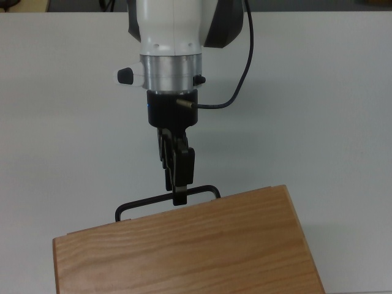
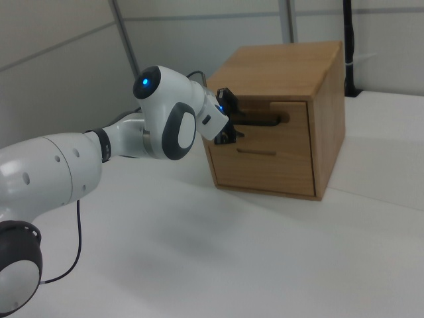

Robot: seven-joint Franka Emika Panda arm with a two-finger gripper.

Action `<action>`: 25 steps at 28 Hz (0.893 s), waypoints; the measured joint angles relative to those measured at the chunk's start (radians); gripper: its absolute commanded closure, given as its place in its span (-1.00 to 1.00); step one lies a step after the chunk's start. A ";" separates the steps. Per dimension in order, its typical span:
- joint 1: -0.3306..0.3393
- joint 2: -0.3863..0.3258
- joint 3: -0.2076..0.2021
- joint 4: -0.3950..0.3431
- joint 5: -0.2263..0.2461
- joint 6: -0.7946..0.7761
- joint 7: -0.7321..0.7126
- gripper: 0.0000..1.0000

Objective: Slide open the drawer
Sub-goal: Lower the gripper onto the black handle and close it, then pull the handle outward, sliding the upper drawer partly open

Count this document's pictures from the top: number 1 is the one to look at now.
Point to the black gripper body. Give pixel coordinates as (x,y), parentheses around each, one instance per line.
(170,111)

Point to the wooden two-drawer cabinet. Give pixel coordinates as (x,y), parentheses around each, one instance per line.
(183,251)

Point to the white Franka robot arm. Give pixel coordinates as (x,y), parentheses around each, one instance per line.
(171,24)

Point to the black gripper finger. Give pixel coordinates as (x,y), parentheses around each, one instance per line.
(167,153)
(185,167)

